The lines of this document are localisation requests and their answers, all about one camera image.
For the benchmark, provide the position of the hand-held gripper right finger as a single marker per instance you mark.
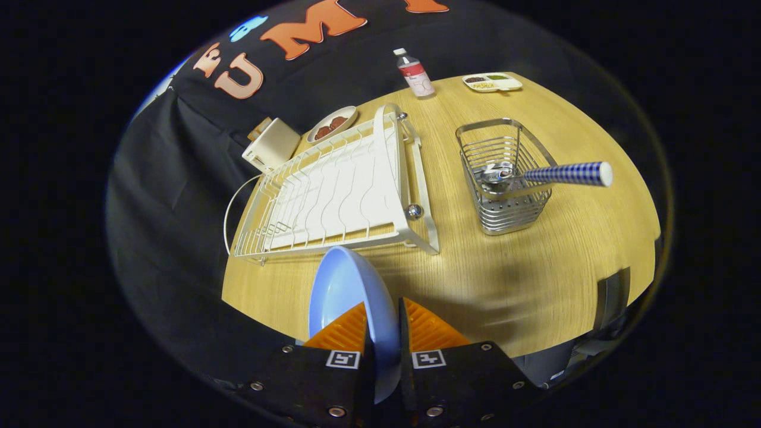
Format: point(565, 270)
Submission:
point(464, 380)

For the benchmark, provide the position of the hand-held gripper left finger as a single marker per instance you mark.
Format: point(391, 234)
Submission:
point(309, 380)

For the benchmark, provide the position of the light blue plate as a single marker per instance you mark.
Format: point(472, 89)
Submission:
point(345, 285)

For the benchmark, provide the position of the beige oval dish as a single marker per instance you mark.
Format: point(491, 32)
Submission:
point(348, 113)

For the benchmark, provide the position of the cream toaster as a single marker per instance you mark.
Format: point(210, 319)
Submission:
point(274, 148)

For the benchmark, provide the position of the brown meat piece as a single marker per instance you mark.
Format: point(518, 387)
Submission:
point(323, 132)
point(339, 122)

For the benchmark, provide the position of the brown toast slice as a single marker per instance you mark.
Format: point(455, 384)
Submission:
point(264, 123)
point(257, 132)

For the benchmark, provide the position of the white divided tray with beans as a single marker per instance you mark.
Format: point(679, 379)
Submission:
point(492, 82)

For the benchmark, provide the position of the clear bottle with red label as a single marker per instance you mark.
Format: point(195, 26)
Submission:
point(416, 74)

